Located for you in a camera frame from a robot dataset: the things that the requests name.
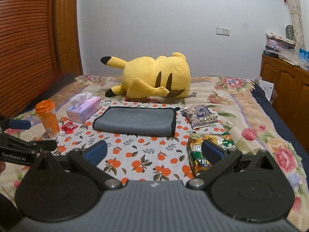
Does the wooden slatted wardrobe door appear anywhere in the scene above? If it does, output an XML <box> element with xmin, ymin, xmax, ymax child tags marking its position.
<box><xmin>1</xmin><ymin>0</ymin><xmax>83</xmax><ymax>117</ymax></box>

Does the wooden sideboard cabinet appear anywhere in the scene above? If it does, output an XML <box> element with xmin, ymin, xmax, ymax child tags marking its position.
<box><xmin>260</xmin><ymin>55</ymin><xmax>308</xmax><ymax>152</ymax></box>

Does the yellow Pikachu plush toy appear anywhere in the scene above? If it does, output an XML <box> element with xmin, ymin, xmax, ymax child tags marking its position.
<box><xmin>101</xmin><ymin>52</ymin><xmax>191</xmax><ymax>99</ymax></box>

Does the purple tissue box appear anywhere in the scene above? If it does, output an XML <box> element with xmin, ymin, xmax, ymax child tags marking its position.
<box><xmin>66</xmin><ymin>92</ymin><xmax>101</xmax><ymax>123</ymax></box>

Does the stack of books and papers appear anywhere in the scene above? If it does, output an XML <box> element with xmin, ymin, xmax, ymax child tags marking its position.
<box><xmin>263</xmin><ymin>33</ymin><xmax>301</xmax><ymax>67</ymax></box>

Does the white wall switch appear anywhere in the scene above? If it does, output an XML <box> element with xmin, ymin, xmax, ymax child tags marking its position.
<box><xmin>216</xmin><ymin>27</ymin><xmax>230</xmax><ymax>36</ymax></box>

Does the rolled beige floral fabric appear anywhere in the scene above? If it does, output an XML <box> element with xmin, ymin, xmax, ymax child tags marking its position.
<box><xmin>286</xmin><ymin>0</ymin><xmax>306</xmax><ymax>49</ymax></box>

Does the purple and grey towel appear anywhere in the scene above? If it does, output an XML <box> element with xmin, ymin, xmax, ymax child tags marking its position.
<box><xmin>93</xmin><ymin>106</ymin><xmax>180</xmax><ymax>137</ymax></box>

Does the orange lidded plastic bottle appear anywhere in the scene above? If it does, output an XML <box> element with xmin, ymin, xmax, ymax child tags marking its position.
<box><xmin>35</xmin><ymin>99</ymin><xmax>60</xmax><ymax>139</ymax></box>

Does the purple snack packet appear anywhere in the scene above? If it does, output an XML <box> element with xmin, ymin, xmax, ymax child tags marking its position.
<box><xmin>181</xmin><ymin>105</ymin><xmax>218</xmax><ymax>129</ymax></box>

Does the orange print white cloth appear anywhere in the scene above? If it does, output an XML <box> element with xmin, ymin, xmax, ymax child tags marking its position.
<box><xmin>53</xmin><ymin>101</ymin><xmax>235</xmax><ymax>183</ymax></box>

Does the floral bed quilt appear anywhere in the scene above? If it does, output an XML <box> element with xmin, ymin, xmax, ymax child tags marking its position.
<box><xmin>0</xmin><ymin>74</ymin><xmax>309</xmax><ymax>225</ymax></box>

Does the green yellow snack bag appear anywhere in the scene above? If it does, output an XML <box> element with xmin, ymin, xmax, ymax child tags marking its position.
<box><xmin>187</xmin><ymin>132</ymin><xmax>236</xmax><ymax>175</ymax></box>

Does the red candy wrapper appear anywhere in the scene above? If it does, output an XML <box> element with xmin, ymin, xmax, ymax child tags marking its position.
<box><xmin>61</xmin><ymin>121</ymin><xmax>78</xmax><ymax>134</ymax></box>

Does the blue white box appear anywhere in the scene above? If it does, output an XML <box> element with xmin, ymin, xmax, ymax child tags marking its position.
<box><xmin>298</xmin><ymin>49</ymin><xmax>309</xmax><ymax>71</ymax></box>

